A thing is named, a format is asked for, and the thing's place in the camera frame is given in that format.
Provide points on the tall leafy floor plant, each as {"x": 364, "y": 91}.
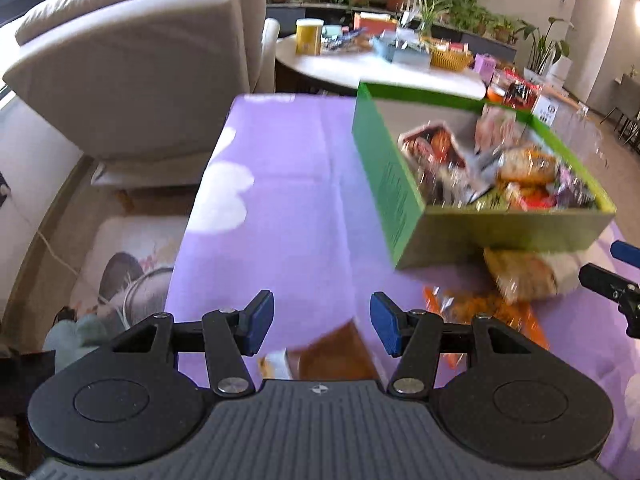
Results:
{"x": 544, "y": 50}

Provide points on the brown snack packet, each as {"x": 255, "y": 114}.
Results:
{"x": 340, "y": 354}

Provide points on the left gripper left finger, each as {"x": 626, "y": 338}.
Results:
{"x": 228, "y": 337}

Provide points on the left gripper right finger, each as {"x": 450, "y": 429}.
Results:
{"x": 413, "y": 337}

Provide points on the pink small box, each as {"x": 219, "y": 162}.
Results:
{"x": 485, "y": 65}

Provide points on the round bun snack packet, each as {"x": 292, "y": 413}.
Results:
{"x": 530, "y": 276}

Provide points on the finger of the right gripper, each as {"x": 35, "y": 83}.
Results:
{"x": 615, "y": 288}
{"x": 626, "y": 253}

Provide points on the round white coffee table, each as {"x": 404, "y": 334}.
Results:
{"x": 342, "y": 72}

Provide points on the purple tablecloth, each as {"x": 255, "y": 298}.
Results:
{"x": 284, "y": 205}

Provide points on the white blue cardboard box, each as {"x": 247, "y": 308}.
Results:
{"x": 545, "y": 109}

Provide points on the orange tissue box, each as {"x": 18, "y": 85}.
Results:
{"x": 374, "y": 23}

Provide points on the yellow woven basket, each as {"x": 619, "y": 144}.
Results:
{"x": 454, "y": 61}

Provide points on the blue-grey storage basket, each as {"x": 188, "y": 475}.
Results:
{"x": 396, "y": 51}

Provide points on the beige recliner armchair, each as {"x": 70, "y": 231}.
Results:
{"x": 142, "y": 79}

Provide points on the orange peanut snack bag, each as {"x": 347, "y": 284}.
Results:
{"x": 462, "y": 307}

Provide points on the green snack box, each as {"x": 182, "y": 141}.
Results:
{"x": 451, "y": 176}

